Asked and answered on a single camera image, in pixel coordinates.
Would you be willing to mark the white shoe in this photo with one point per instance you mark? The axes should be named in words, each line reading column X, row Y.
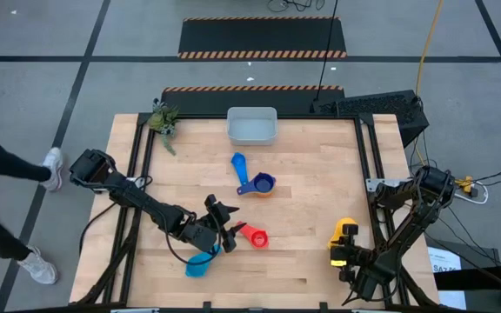
column 52, row 167
column 39, row 267

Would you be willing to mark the artificial succulent plant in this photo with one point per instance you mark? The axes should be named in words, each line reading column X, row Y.
column 163, row 121

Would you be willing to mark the black hazard-striped floor mat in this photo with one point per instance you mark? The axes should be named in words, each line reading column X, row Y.
column 215, row 101
column 259, row 37

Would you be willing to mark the yellow tag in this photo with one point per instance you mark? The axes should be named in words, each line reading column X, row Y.
column 338, row 262

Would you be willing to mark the black computer case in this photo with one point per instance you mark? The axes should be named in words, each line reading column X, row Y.
column 376, row 106

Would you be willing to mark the white paper sign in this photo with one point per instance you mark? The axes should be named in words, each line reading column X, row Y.
column 444, row 261

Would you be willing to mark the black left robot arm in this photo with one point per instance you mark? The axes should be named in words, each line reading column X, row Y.
column 137, row 197

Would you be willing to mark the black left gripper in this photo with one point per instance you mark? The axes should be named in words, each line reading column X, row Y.
column 202, row 235

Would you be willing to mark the yellow measuring cup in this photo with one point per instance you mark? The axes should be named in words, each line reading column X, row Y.
column 335, row 232

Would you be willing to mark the black aluminium table frame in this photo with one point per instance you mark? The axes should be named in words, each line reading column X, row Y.
column 202, row 116

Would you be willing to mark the grey plastic basket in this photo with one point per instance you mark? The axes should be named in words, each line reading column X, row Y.
column 252, row 130

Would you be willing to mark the yellow connector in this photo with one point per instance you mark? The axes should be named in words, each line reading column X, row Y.
column 465, row 184

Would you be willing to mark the small blue measuring cup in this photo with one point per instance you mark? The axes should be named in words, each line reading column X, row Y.
column 239, row 165

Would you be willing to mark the light blue measuring cup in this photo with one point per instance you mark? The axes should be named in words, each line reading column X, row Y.
column 196, row 266

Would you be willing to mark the grey metal mounting plate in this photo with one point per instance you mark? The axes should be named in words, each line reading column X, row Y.
column 374, row 183

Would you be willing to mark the red measuring cup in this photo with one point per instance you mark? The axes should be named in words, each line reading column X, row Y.
column 258, row 238

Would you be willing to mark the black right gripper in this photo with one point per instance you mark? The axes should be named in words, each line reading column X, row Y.
column 359, row 274

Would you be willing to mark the black cart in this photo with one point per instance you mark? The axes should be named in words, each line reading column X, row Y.
column 481, row 278

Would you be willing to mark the navy blue measuring cup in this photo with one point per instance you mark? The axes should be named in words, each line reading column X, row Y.
column 262, row 183

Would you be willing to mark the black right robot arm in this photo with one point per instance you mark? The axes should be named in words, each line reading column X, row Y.
column 407, row 217

